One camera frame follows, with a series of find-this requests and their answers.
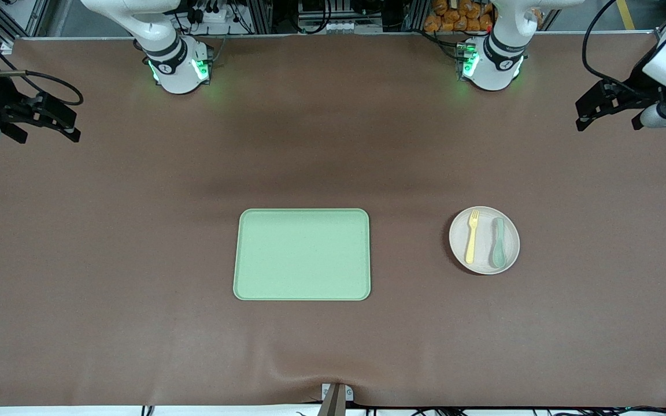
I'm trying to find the yellow plastic fork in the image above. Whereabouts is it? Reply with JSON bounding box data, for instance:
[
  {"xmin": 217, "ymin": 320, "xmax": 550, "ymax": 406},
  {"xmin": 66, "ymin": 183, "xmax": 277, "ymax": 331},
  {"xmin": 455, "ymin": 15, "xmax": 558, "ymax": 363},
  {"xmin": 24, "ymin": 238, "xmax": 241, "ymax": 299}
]
[{"xmin": 465, "ymin": 209, "xmax": 480, "ymax": 265}]

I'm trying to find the beige round plate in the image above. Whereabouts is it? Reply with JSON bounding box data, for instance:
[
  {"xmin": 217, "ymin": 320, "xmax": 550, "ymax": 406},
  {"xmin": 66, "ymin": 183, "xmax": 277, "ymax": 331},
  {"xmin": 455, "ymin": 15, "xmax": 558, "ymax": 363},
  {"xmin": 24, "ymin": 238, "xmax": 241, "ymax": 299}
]
[{"xmin": 449, "ymin": 206, "xmax": 520, "ymax": 275}]

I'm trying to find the brown table cover mat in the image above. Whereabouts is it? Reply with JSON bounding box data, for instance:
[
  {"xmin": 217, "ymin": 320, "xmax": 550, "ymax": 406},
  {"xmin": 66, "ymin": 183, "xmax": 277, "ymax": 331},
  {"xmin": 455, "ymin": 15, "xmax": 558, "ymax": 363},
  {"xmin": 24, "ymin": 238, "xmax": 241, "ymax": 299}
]
[{"xmin": 0, "ymin": 32, "xmax": 666, "ymax": 408}]

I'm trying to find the orange snack packets pile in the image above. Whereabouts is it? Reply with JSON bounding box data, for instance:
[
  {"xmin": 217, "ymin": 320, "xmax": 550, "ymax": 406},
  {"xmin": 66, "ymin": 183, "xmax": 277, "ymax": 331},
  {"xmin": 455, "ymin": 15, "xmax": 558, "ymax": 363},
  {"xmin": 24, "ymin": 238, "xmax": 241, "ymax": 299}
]
[{"xmin": 424, "ymin": 0, "xmax": 543, "ymax": 33}]

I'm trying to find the green plastic spoon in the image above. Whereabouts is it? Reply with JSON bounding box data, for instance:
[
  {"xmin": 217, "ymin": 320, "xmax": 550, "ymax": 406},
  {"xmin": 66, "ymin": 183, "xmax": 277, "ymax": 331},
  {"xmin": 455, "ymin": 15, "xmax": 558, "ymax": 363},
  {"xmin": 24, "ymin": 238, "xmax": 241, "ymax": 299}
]
[{"xmin": 491, "ymin": 217, "xmax": 507, "ymax": 269}]

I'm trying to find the white power strip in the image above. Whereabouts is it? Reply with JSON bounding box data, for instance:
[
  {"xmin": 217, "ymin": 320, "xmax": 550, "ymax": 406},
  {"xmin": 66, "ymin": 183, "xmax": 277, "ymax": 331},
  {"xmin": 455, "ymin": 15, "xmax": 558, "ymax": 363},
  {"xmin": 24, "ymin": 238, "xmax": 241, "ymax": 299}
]
[{"xmin": 188, "ymin": 5, "xmax": 236, "ymax": 25}]

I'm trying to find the light green rectangular tray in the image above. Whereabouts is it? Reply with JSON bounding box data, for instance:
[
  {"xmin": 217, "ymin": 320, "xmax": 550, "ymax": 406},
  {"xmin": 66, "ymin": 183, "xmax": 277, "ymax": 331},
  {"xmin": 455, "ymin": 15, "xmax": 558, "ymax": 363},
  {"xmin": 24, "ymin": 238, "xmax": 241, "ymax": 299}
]
[{"xmin": 233, "ymin": 208, "xmax": 372, "ymax": 302}]

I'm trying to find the white terminal strip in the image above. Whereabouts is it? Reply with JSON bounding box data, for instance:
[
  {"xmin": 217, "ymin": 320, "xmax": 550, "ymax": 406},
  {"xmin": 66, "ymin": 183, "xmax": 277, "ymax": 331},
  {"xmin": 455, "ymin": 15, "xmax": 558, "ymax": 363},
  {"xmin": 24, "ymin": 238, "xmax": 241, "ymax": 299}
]
[{"xmin": 300, "ymin": 20, "xmax": 358, "ymax": 34}]

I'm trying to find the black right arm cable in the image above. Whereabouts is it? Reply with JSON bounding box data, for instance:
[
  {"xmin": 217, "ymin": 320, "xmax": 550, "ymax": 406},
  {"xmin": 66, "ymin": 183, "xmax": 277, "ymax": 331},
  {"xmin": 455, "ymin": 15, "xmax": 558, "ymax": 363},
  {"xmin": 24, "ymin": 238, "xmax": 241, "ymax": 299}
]
[{"xmin": 0, "ymin": 69, "xmax": 84, "ymax": 107}]

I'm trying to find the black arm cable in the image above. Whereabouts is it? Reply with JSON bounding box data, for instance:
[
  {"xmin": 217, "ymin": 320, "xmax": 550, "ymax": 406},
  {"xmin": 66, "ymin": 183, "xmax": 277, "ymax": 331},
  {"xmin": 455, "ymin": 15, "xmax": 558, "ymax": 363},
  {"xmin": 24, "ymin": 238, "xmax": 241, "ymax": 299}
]
[
  {"xmin": 0, "ymin": 69, "xmax": 84, "ymax": 107},
  {"xmin": 582, "ymin": 0, "xmax": 657, "ymax": 93}
]

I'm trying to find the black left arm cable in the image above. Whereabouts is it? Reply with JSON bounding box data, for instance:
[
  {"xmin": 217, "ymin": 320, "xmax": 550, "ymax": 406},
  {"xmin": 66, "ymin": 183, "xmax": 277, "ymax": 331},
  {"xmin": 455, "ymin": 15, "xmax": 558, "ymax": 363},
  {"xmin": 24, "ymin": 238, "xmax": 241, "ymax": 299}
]
[{"xmin": 582, "ymin": 0, "xmax": 657, "ymax": 93}]

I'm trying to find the aluminium frame post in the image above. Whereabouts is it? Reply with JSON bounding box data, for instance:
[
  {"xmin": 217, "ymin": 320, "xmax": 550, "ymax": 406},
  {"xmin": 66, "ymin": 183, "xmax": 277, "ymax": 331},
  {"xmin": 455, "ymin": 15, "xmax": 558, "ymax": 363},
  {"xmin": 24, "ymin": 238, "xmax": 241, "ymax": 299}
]
[
  {"xmin": 404, "ymin": 0, "xmax": 430, "ymax": 32},
  {"xmin": 246, "ymin": 0, "xmax": 274, "ymax": 34}
]

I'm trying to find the metal table clamp bracket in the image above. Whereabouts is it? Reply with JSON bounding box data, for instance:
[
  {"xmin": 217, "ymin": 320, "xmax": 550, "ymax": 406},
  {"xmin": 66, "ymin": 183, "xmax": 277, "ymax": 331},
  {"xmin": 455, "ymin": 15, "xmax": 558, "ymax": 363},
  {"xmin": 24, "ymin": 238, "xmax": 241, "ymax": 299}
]
[{"xmin": 317, "ymin": 382, "xmax": 354, "ymax": 416}]

